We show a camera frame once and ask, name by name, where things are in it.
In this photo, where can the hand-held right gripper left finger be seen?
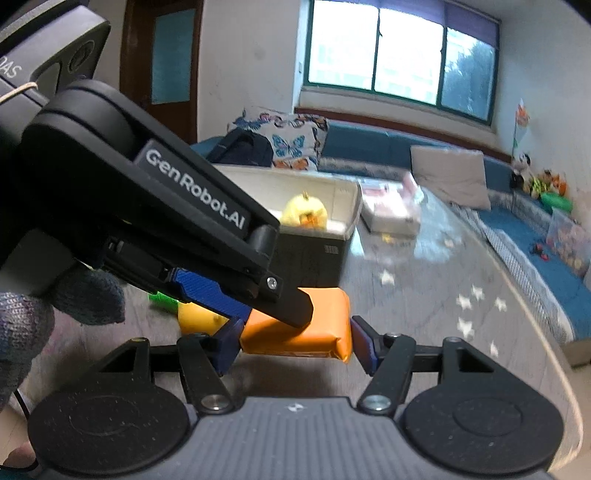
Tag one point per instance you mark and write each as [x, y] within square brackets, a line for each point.
[228, 346]

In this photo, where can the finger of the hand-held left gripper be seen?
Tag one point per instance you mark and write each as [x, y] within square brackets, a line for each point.
[288, 304]
[203, 290]

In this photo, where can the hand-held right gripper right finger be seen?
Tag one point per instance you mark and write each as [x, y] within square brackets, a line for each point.
[362, 346]

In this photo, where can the yellow rubber toy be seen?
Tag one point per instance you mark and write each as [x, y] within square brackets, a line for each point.
[198, 319]

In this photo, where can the orange foil packet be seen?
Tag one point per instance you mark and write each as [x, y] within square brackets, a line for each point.
[323, 332]

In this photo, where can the green plastic cup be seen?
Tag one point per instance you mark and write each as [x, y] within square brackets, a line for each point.
[161, 300]

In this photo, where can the black cardboard box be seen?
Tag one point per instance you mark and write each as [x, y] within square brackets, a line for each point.
[318, 258]

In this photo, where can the yellow plush toy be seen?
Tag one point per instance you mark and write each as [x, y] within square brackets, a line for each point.
[304, 213]

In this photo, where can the person's left hand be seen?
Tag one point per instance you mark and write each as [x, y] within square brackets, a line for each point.
[92, 300]

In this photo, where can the grey star-printed tablecloth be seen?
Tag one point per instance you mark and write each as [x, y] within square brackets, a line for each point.
[438, 263]

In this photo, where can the brown wooden door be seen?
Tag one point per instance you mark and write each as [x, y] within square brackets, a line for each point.
[138, 69]

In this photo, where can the black backpack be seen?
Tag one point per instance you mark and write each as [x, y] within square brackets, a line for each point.
[242, 150]

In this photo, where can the pink white tissue pack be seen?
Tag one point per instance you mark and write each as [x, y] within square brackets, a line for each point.
[388, 207]

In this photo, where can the butterfly print pillow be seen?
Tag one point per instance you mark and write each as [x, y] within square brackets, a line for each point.
[295, 143]

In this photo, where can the blue sofa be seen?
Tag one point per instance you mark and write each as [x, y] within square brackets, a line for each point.
[369, 145]

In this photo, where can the white cushion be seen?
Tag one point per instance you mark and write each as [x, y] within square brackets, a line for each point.
[450, 177]

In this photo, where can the small toy cars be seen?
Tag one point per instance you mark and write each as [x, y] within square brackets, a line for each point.
[540, 251]

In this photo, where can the clear bag of toys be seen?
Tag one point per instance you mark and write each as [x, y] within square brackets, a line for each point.
[570, 242]

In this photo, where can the black white cow plush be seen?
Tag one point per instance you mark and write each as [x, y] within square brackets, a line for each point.
[521, 173]

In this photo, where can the green toy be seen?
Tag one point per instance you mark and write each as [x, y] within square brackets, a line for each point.
[556, 201]

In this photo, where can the orange plush toy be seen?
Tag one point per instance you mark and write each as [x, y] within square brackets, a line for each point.
[551, 181]

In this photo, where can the green framed window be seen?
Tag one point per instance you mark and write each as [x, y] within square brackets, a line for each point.
[406, 46]

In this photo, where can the paper wall decoration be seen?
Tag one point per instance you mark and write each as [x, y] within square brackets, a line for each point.
[521, 124]

